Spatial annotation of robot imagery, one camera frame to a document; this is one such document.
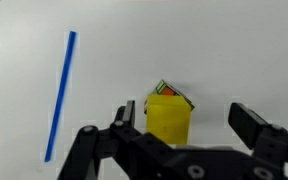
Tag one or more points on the blue straw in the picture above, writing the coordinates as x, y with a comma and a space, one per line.
61, 93

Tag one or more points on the yellow block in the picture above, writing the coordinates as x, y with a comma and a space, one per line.
168, 120

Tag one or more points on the multicoloured Rubik's cube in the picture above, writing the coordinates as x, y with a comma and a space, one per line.
169, 90

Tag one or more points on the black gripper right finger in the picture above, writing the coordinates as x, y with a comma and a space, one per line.
247, 126

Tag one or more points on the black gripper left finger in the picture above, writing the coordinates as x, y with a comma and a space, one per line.
87, 146

